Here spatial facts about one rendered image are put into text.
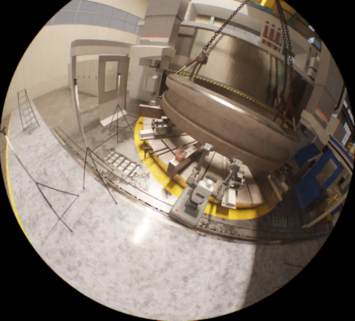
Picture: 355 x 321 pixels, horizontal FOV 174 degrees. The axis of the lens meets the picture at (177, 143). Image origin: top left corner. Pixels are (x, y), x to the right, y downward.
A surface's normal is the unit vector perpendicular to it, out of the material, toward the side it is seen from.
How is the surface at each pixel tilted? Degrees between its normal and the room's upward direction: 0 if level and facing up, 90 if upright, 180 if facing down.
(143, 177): 0
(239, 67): 90
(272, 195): 90
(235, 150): 90
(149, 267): 0
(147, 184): 0
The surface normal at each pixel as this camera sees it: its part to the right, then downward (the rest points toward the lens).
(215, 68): -0.33, 0.52
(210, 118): -0.61, 0.36
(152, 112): 0.08, 0.63
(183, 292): 0.22, -0.77
